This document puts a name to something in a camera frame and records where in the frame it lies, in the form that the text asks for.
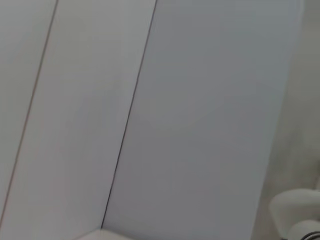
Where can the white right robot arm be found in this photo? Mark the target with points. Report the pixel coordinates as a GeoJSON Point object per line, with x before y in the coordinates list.
{"type": "Point", "coordinates": [292, 210]}

